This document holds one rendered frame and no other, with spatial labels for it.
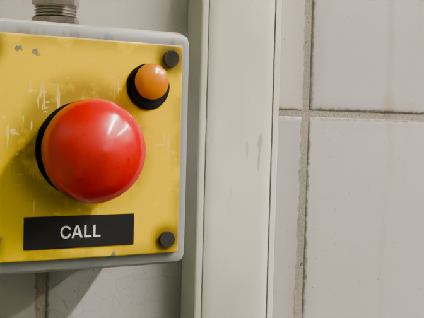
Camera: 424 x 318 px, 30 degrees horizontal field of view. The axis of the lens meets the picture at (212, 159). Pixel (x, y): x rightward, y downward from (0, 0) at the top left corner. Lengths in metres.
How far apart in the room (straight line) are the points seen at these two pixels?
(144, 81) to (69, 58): 0.03
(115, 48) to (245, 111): 0.11
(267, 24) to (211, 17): 0.03
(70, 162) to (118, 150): 0.02
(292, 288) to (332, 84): 0.12
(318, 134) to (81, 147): 0.20
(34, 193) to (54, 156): 0.03
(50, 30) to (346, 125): 0.22
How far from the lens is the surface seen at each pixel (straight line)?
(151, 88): 0.32
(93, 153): 0.29
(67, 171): 0.29
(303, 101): 0.46
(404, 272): 0.52
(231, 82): 0.41
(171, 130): 0.33
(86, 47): 0.32
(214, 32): 0.41
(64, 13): 0.35
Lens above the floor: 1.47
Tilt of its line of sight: 3 degrees down
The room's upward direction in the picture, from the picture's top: 2 degrees clockwise
